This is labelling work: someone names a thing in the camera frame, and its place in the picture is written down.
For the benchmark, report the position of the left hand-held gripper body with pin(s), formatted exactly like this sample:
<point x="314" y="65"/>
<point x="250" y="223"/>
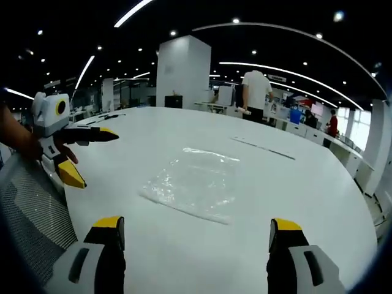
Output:
<point x="50" y="118"/>

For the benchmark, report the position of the white square pillar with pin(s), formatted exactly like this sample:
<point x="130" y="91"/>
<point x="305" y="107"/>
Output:
<point x="183" y="70"/>

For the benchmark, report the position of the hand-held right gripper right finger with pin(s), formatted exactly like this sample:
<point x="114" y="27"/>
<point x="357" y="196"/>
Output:
<point x="291" y="248"/>

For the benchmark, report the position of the black box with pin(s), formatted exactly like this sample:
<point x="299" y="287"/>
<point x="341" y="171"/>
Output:
<point x="173" y="101"/>

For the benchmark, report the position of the white mesh basket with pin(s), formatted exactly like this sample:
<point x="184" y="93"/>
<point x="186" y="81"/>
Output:
<point x="27" y="214"/>

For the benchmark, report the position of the person's left hand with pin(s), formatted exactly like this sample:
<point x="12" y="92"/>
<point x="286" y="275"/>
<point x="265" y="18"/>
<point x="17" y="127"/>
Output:
<point x="34" y="146"/>

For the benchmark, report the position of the clear plastic food packaging bag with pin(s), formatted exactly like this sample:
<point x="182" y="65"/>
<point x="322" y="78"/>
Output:
<point x="193" y="183"/>

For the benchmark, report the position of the blue box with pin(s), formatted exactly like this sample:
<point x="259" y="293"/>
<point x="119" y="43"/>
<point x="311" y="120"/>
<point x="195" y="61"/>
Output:
<point x="295" y="116"/>

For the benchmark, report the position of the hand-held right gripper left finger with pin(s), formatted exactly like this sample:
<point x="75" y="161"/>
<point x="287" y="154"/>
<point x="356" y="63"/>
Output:
<point x="104" y="245"/>

